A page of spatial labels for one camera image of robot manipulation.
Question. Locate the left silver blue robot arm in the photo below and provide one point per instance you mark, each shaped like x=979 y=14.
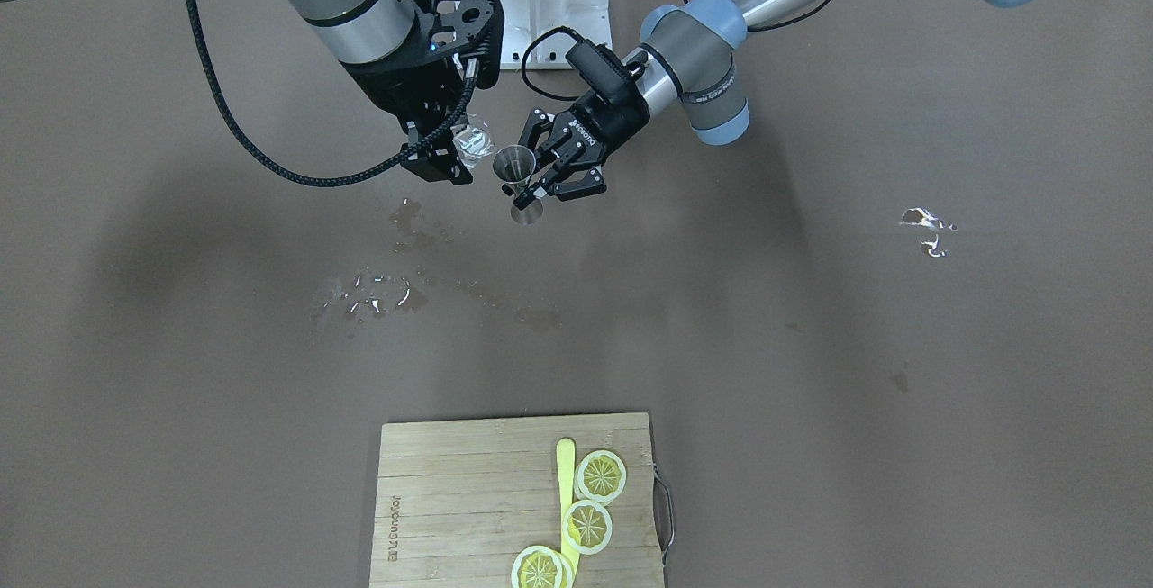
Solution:
x=685 y=56

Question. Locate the bamboo cutting board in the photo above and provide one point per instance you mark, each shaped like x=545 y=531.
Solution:
x=456 y=501

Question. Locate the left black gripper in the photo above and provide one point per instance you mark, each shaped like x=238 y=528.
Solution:
x=605 y=126

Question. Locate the lemon slice near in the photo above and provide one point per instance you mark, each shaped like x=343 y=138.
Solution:
x=540 y=566

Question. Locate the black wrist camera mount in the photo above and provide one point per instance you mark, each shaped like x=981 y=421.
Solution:
x=478 y=28

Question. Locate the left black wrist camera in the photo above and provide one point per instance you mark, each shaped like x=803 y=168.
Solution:
x=600 y=68

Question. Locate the steel jigger shaker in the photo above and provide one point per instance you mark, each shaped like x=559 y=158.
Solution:
x=514 y=165

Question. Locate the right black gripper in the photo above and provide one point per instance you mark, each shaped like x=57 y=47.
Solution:
x=399 y=93

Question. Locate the lemon slice far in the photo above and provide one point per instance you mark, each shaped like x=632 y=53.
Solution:
x=600 y=476

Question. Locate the clear glass measuring cup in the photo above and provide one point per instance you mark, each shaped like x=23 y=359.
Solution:
x=474 y=140

